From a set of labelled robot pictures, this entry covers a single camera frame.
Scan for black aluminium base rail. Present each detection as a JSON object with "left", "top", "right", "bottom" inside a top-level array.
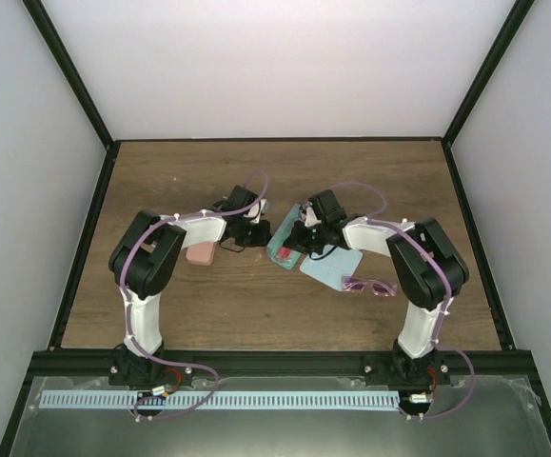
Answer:
[{"left": 28, "top": 348, "right": 537, "bottom": 384}]

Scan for purple frame sunglasses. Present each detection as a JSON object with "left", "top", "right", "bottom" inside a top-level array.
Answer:
[{"left": 341, "top": 276, "right": 397, "bottom": 297}]

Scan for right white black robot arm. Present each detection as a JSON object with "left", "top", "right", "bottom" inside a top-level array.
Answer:
[{"left": 284, "top": 207, "right": 469, "bottom": 384}]

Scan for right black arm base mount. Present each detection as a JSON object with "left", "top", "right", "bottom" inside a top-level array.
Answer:
[{"left": 360, "top": 348, "right": 450, "bottom": 389}]

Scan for red lens sunglasses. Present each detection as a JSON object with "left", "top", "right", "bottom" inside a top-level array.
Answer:
[{"left": 275, "top": 247, "right": 301, "bottom": 268}]

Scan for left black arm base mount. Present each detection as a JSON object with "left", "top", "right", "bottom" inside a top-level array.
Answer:
[{"left": 108, "top": 344, "right": 191, "bottom": 388}]

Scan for green glasses case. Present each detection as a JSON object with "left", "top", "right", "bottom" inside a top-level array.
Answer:
[{"left": 266, "top": 204, "right": 302, "bottom": 269}]

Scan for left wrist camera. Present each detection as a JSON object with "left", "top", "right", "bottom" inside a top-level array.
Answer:
[{"left": 253, "top": 199, "right": 269, "bottom": 224}]

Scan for pink glasses case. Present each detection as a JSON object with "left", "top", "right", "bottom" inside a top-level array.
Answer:
[{"left": 186, "top": 242, "right": 216, "bottom": 266}]

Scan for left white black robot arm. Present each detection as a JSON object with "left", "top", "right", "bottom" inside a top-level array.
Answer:
[{"left": 108, "top": 186, "right": 270, "bottom": 385}]

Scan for light blue slotted cable duct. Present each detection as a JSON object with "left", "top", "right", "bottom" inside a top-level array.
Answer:
[{"left": 38, "top": 390, "right": 400, "bottom": 412}]

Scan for light blue cleaning cloth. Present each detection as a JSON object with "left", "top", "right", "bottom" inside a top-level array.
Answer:
[{"left": 300, "top": 248, "right": 363, "bottom": 291}]

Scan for clear acrylic front panel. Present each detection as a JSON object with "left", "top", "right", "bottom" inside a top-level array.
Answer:
[{"left": 11, "top": 376, "right": 551, "bottom": 456}]

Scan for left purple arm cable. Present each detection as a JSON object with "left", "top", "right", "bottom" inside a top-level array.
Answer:
[{"left": 117, "top": 169, "right": 220, "bottom": 424}]

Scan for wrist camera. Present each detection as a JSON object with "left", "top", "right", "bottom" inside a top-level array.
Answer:
[
  {"left": 253, "top": 199, "right": 269, "bottom": 224},
  {"left": 308, "top": 189, "right": 346, "bottom": 225}
]

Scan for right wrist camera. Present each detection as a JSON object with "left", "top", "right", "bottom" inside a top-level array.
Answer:
[{"left": 308, "top": 189, "right": 346, "bottom": 225}]

